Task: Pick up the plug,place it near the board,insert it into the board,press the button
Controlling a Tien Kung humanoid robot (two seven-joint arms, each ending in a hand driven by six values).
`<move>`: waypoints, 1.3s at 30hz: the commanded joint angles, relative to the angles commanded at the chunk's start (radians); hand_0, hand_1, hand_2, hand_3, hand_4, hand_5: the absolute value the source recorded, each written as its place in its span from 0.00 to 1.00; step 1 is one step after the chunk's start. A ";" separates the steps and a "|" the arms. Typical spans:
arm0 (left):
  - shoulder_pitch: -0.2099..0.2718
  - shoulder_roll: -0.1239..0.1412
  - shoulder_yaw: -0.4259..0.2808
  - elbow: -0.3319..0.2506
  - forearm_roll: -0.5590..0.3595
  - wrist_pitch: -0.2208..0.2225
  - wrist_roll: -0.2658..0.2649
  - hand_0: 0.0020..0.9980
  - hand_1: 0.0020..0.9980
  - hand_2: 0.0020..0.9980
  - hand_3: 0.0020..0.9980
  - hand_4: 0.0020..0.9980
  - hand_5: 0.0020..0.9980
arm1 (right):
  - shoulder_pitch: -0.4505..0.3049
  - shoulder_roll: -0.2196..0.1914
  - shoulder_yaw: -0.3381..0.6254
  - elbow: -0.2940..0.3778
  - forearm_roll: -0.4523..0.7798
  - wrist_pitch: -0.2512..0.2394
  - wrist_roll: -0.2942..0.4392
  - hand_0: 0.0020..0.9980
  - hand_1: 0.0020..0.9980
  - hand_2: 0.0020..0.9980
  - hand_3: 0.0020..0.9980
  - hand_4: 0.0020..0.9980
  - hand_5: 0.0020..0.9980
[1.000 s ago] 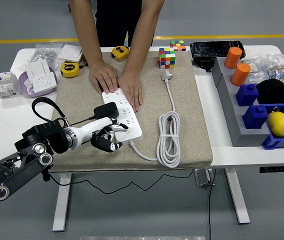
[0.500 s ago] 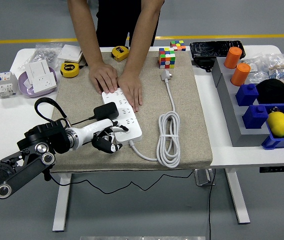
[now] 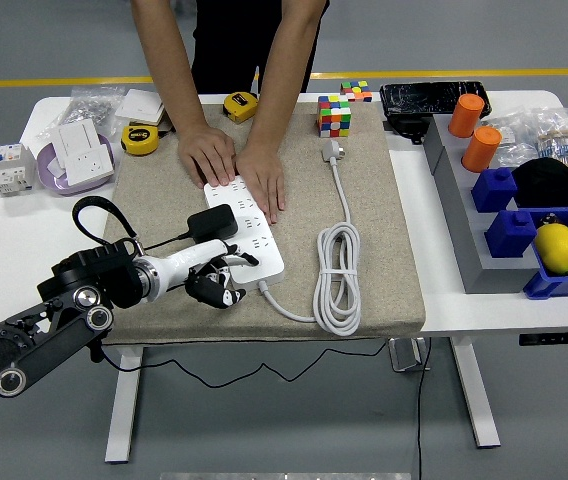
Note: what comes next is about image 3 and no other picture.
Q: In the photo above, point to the white circuit breaker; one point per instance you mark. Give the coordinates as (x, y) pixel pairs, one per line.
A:
(9, 170)

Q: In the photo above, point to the person's right forearm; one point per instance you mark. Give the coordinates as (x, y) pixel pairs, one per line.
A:
(171, 55)

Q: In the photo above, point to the person's left forearm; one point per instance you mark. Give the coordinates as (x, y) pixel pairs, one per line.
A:
(291, 60)

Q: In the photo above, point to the grey stepped block holder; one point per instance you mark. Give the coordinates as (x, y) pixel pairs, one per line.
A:
(469, 240)

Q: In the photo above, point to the clear bag of screws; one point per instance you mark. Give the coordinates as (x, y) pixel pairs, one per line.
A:
(86, 107)

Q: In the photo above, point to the black plug adapter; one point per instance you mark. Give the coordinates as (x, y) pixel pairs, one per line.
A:
(214, 220)

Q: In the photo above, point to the large colourful puzzle cube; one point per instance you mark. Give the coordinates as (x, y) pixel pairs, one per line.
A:
(334, 117)

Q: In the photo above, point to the black cloth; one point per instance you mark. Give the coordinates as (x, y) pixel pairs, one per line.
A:
(554, 185)

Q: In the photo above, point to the orange cylinder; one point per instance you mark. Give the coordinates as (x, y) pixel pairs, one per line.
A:
(465, 116)
(481, 150)

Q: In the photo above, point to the blue block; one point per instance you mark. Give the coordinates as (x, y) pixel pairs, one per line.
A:
(494, 191)
(510, 235)

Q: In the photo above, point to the person's left hand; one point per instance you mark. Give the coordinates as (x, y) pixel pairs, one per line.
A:
(262, 175)

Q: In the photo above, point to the clear plastic bag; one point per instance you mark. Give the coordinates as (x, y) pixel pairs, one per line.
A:
(511, 140)

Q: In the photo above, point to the yellow lemon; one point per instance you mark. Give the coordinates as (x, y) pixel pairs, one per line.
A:
(558, 249)

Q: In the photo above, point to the black plastic tray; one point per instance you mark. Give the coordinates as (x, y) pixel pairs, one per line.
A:
(424, 97)

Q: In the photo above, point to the person's right hand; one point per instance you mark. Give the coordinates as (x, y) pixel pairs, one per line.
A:
(209, 152)

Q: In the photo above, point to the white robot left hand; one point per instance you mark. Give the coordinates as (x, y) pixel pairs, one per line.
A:
(184, 262)

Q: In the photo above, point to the person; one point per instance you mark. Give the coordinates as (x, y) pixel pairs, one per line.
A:
(249, 40)

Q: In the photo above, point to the white switch plate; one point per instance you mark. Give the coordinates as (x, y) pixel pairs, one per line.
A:
(79, 137)

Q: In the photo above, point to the grey-brown mat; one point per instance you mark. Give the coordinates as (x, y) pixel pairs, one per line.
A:
(189, 320)

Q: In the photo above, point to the white square switch panel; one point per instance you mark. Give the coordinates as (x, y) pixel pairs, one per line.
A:
(139, 106)

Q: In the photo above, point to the clear bag of resistors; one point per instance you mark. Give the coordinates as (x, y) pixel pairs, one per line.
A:
(561, 137)

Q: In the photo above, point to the small colourful puzzle cube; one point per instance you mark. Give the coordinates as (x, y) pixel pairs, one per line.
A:
(356, 91)

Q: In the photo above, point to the blue storage bin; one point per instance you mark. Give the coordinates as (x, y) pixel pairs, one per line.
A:
(549, 287)

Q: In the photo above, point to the white power strip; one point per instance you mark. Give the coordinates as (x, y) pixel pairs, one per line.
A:
(269, 255)

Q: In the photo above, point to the black desk control panel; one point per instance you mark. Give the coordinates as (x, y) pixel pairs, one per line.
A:
(559, 338)

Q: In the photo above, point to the white wall socket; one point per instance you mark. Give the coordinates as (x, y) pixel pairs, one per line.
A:
(89, 167)

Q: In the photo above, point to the purple bowl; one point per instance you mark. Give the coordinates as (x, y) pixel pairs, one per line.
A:
(51, 182)

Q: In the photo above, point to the white table leg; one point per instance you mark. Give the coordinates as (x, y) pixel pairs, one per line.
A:
(124, 410)
(479, 400)

